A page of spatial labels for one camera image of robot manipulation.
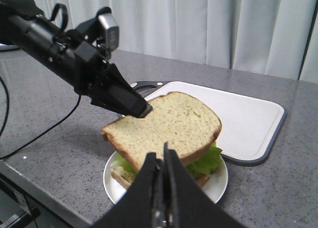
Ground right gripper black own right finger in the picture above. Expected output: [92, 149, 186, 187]
[163, 143, 244, 228]

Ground white round plate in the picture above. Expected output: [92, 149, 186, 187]
[103, 152, 228, 204]

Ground green lettuce leaf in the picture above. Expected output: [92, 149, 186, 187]
[111, 142, 222, 175]

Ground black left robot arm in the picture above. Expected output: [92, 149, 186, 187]
[0, 0, 146, 228]

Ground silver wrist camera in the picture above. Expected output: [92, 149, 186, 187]
[96, 7, 120, 52]

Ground black cable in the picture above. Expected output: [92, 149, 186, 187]
[0, 75, 81, 161]

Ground bread slice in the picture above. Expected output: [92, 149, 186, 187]
[111, 165, 211, 190]
[101, 92, 222, 171]

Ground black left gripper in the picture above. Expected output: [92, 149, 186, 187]
[52, 30, 153, 118]

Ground grey-white curtain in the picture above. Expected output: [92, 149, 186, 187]
[35, 0, 318, 83]

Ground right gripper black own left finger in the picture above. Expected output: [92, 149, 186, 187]
[92, 152, 164, 228]

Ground white cutting board grey rim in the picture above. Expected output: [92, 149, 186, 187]
[131, 81, 286, 166]

